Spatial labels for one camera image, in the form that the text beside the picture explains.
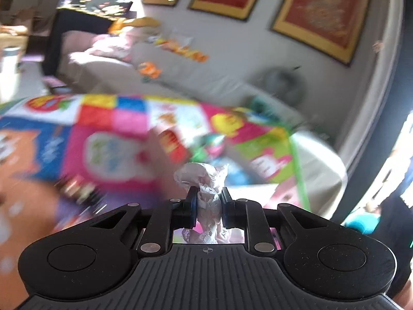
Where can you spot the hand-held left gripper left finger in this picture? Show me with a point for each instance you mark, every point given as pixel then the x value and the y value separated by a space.
pixel 193 208

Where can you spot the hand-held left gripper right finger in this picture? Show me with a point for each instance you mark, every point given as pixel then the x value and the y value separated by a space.
pixel 226 208

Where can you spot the white wrapper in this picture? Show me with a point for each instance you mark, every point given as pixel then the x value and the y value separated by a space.
pixel 206 176

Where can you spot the teal cushion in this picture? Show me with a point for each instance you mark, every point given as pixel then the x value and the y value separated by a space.
pixel 263 107

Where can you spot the colourful cartoon play mat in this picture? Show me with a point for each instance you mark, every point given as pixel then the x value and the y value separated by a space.
pixel 113 135

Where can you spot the beige sofa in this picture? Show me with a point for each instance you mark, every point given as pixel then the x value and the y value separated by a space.
pixel 209 77

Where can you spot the grey neck pillow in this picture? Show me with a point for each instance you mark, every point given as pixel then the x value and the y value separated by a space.
pixel 280 85

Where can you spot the orange fish plush toy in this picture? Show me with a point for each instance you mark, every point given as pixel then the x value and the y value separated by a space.
pixel 149 70

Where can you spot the orange and yellow plush toys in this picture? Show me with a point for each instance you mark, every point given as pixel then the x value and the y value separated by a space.
pixel 184 50

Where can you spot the person's dark clothing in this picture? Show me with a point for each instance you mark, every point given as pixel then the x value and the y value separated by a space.
pixel 397 226

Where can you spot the pink patterned cloth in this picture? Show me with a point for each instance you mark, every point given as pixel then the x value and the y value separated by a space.
pixel 109 46

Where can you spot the yellow pillow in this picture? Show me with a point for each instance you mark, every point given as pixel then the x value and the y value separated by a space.
pixel 142 23

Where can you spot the large red framed picture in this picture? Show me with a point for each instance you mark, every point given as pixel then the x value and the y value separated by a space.
pixel 326 9

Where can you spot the white thermos bottle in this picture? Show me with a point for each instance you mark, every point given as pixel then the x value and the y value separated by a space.
pixel 11 71

